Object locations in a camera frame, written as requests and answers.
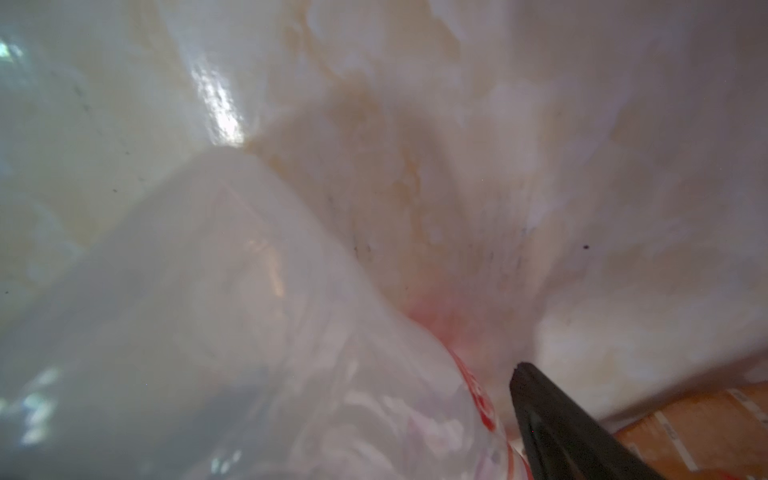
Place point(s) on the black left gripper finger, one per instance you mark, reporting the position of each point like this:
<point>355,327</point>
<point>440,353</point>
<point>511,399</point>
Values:
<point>561,440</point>

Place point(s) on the clear square plastic bottle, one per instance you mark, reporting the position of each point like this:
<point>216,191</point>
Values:
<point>221,333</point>

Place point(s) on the orange Nescafe coffee bottle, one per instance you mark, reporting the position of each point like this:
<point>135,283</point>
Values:
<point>720,435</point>

